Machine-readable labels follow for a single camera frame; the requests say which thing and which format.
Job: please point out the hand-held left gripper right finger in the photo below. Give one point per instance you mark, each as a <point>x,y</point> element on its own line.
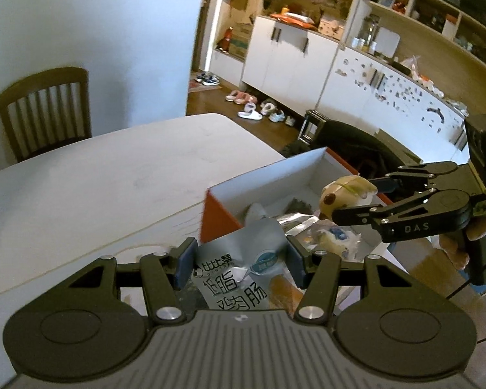
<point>296,263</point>

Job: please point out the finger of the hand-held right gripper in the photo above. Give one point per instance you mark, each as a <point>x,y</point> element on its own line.
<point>409,174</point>
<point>356,214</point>

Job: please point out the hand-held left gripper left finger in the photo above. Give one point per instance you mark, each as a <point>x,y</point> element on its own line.
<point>186,263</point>

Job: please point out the silver foil bag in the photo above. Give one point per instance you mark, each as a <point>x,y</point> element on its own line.
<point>299,223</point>

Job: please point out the blue white sausage packet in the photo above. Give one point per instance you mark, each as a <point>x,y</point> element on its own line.
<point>235,251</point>

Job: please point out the orange white cardboard box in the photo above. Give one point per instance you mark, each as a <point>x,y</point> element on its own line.
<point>214,214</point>

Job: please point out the dark granule packet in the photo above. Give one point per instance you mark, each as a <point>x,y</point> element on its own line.
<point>299,206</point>

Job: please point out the white desktop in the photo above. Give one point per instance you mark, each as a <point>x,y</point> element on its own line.
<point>85,194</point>

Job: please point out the clear wrapped snack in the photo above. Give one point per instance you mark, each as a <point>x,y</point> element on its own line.
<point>336,241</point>

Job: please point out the black chair beside table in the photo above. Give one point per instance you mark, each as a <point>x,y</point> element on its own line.
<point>348,137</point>

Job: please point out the small clear plastic bag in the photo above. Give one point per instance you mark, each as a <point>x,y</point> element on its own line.
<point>411,65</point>

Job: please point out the white board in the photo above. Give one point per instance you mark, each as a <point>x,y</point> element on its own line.
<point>388,42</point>

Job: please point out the clear glass bottle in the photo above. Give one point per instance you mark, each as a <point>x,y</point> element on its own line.
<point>371,32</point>

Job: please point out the group of shoes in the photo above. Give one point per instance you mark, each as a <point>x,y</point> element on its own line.
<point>243,97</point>

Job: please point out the patterned storage box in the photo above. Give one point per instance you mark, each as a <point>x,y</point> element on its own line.
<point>331,28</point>

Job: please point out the orange white packet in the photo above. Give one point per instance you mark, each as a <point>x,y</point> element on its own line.
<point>291,18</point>

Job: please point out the cardboard box on shelf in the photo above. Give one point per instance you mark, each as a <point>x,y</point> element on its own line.
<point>241,42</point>

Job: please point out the red bottle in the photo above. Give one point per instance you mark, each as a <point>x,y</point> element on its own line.
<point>224,40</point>

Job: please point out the brown wooden chair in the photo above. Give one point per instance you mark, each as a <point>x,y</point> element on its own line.
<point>44,79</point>

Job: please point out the black metal frame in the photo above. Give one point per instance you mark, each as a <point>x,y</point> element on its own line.
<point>322,115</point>

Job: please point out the white wall cabinet unit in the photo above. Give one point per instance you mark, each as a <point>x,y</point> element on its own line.
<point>287,60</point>

